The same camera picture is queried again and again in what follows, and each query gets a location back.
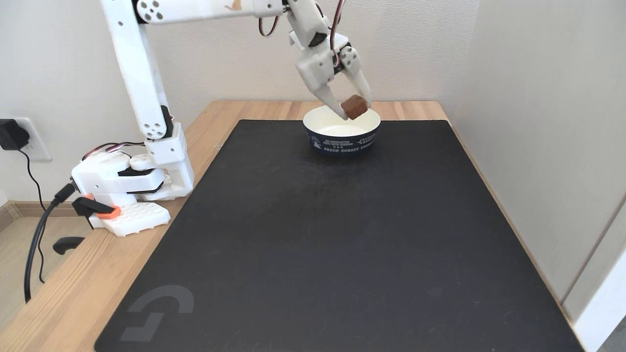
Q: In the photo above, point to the black power adapter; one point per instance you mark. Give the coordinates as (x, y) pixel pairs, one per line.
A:
(11, 135)

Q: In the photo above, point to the black desk mat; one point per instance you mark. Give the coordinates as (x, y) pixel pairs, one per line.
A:
(342, 254)

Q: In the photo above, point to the black and orange clamp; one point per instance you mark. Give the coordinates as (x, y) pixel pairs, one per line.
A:
(100, 209)

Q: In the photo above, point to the wooden baseboard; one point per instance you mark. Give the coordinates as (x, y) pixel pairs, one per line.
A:
(29, 209)

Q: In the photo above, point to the white door frame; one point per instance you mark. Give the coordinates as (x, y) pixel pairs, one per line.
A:
(599, 303)

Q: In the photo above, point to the white wall outlet plate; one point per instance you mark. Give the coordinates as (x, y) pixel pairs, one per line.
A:
(38, 146)

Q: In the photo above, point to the brown cube toy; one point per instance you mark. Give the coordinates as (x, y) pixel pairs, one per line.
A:
(355, 106)

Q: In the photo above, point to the white and navy paper bowl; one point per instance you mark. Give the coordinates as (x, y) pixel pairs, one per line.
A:
(341, 139)

